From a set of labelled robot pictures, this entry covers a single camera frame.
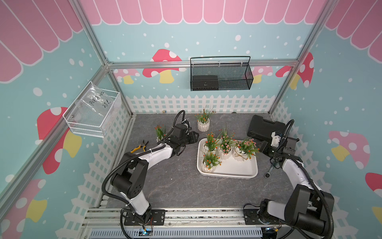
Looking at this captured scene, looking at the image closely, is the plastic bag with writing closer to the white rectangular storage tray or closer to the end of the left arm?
the end of the left arm

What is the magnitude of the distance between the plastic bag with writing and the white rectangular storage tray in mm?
537

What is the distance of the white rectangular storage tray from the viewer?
0.85 meters

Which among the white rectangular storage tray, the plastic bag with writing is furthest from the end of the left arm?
the plastic bag with writing

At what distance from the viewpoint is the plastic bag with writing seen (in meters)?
0.72
